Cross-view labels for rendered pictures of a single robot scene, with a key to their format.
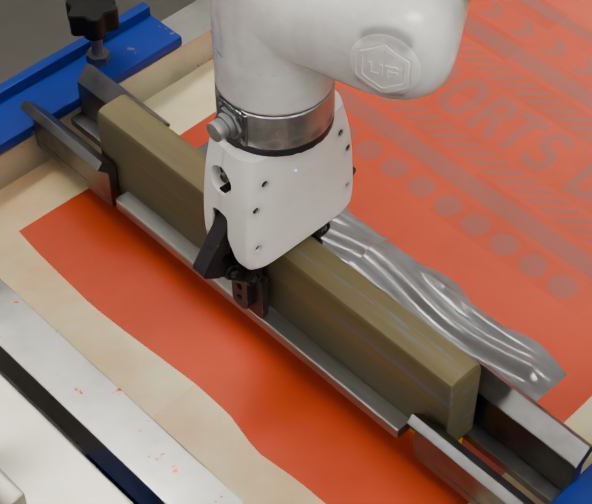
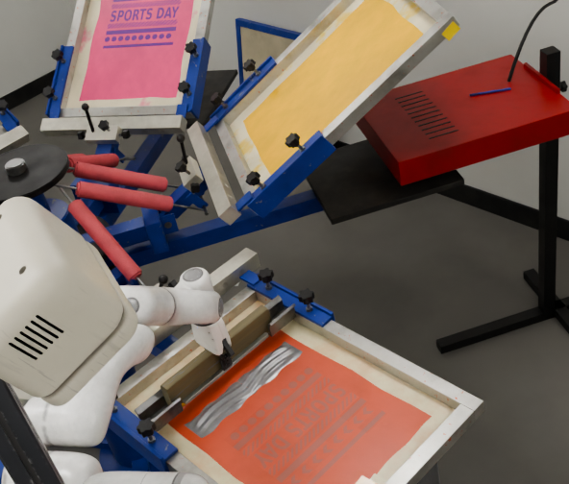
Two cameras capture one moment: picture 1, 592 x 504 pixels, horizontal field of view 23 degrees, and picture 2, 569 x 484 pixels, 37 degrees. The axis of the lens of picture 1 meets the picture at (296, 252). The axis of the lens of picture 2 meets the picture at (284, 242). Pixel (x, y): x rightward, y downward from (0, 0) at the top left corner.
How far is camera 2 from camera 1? 2.04 m
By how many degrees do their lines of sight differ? 67
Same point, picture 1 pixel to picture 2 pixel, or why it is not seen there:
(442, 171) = (284, 403)
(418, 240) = (254, 400)
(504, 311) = (225, 423)
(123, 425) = (181, 343)
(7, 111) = (285, 297)
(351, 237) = (252, 383)
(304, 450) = not seen: hidden behind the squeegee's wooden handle
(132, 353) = not seen: hidden behind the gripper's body
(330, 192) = (210, 345)
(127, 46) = (315, 314)
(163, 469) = (167, 352)
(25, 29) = not seen: outside the picture
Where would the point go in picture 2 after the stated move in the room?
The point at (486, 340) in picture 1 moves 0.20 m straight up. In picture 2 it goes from (211, 417) to (192, 361)
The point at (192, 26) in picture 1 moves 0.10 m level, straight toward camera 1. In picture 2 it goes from (332, 328) to (295, 336)
